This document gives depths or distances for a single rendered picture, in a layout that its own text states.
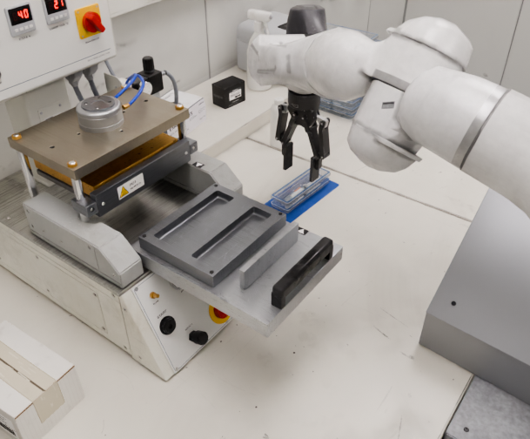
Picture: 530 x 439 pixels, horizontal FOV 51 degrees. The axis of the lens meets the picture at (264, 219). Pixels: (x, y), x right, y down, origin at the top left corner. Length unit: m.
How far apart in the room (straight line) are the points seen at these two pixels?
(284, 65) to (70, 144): 0.39
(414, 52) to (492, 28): 2.49
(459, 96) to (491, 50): 2.62
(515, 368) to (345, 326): 0.31
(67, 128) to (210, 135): 0.65
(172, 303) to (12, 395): 0.29
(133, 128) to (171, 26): 0.84
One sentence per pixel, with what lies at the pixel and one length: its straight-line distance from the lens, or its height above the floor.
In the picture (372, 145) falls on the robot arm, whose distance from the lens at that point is 0.78.
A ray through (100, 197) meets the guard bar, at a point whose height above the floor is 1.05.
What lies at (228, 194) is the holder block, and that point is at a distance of 1.04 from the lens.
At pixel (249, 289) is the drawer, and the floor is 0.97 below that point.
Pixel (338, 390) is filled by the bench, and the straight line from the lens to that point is 1.04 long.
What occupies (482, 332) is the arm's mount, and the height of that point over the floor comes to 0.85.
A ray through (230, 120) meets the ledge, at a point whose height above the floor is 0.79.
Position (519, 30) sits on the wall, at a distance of 3.24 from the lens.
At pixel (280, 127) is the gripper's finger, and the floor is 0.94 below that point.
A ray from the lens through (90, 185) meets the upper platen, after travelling 1.00.
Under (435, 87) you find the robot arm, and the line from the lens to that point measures 0.70.
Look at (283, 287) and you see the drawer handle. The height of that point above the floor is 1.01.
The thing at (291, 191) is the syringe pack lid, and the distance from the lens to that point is 1.40.
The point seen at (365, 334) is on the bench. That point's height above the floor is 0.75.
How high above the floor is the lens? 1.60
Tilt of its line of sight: 38 degrees down
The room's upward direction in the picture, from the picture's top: straight up
